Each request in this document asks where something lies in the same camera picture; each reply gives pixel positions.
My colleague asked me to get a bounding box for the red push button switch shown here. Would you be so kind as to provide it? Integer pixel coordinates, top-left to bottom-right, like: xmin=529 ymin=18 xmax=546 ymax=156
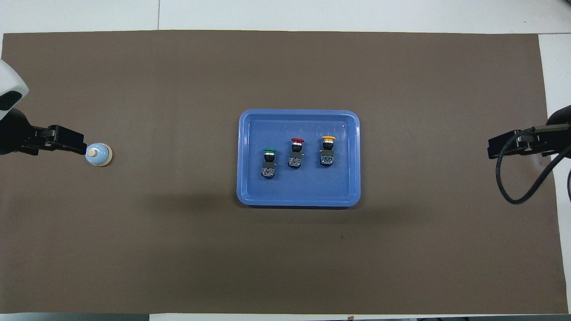
xmin=287 ymin=137 xmax=306 ymax=169

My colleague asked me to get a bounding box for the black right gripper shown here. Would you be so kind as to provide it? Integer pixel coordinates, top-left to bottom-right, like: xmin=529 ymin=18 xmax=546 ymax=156
xmin=487 ymin=105 xmax=571 ymax=160

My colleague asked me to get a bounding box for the blue plastic tray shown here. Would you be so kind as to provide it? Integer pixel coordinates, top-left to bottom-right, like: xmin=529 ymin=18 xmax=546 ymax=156
xmin=236 ymin=109 xmax=361 ymax=208

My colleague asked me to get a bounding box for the yellow push button switch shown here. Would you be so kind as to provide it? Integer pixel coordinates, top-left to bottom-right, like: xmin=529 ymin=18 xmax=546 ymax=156
xmin=319 ymin=136 xmax=336 ymax=167

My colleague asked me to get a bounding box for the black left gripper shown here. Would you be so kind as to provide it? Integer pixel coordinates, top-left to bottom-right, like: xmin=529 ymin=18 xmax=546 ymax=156
xmin=0 ymin=108 xmax=88 ymax=156

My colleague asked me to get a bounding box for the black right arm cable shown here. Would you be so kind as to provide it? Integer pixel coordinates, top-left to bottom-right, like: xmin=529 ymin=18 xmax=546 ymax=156
xmin=496 ymin=127 xmax=571 ymax=205

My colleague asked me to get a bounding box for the brown table mat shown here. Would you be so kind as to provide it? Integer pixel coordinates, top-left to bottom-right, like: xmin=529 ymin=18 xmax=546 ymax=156
xmin=0 ymin=30 xmax=569 ymax=315

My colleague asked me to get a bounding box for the blue service bell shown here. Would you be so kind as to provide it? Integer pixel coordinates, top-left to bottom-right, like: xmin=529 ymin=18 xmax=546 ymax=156
xmin=86 ymin=142 xmax=113 ymax=167

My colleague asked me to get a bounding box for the green push button switch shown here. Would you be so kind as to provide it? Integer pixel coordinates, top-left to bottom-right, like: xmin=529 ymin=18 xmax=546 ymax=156
xmin=261 ymin=148 xmax=277 ymax=180

